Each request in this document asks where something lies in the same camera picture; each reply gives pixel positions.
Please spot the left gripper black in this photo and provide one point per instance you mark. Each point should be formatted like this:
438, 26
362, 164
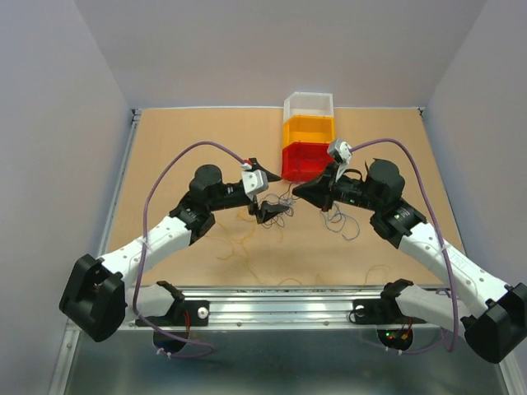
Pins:
266, 210

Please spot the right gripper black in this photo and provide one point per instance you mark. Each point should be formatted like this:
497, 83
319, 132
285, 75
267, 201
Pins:
318, 192

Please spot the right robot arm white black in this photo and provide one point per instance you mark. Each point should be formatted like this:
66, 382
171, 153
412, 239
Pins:
488, 313

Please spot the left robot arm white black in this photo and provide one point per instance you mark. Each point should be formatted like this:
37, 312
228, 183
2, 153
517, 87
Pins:
103, 293

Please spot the red plastic bin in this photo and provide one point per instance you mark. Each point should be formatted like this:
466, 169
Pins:
303, 161

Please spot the yellow plastic bin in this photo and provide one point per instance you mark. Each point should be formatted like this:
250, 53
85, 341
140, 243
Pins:
307, 128

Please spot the white plastic bin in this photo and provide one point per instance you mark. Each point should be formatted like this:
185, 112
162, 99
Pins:
308, 104

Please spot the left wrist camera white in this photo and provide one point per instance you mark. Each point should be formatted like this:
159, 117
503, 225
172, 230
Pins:
254, 182

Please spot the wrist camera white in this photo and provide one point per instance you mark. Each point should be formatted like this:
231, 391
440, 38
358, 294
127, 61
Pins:
254, 182
341, 152

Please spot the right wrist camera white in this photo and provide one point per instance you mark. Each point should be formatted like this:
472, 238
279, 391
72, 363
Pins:
341, 152

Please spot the aluminium frame rail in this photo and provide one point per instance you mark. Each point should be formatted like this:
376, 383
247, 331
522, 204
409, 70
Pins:
279, 308

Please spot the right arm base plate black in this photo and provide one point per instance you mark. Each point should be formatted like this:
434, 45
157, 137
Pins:
378, 312

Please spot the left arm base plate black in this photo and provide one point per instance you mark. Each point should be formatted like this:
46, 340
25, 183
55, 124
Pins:
194, 313

